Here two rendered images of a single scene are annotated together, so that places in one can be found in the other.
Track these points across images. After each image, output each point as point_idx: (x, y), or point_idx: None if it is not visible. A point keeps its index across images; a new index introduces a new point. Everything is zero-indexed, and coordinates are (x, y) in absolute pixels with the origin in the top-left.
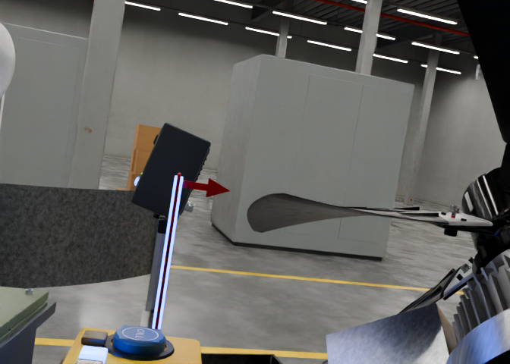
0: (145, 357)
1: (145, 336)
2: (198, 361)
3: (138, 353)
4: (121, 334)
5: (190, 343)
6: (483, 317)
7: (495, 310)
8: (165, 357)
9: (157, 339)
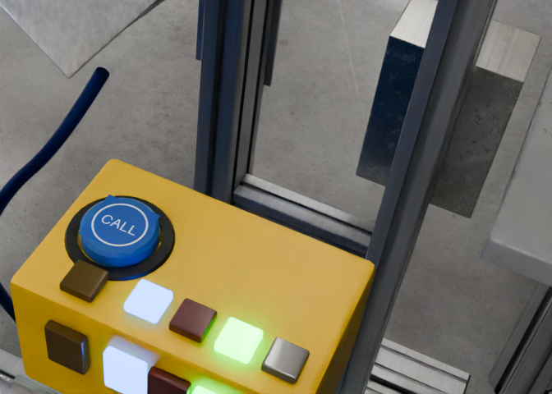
0: (170, 244)
1: (131, 222)
2: (188, 190)
3: (155, 246)
4: (117, 248)
5: (128, 173)
6: None
7: None
8: (170, 221)
9: (147, 212)
